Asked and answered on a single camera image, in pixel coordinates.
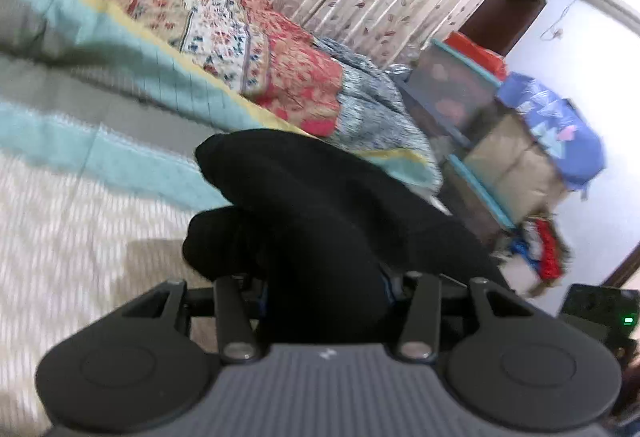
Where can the blue patterned cloth bag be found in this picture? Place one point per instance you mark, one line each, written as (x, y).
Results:
(574, 148)

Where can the grey teal storage box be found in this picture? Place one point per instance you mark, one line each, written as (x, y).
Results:
(448, 95)

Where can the red floral patchwork quilt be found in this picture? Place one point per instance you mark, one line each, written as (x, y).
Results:
(318, 85)

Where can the black pants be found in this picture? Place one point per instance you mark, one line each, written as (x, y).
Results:
(319, 226)

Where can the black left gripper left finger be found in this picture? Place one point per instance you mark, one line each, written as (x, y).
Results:
(234, 332)

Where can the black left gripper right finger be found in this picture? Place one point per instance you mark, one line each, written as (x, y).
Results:
(427, 315)

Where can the white teal patterned bedsheet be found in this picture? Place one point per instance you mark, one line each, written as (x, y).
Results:
(100, 119)

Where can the dark brown wooden door frame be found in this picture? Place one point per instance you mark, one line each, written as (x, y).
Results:
(498, 25)

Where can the black device with green light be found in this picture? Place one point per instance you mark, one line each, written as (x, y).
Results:
(609, 315)

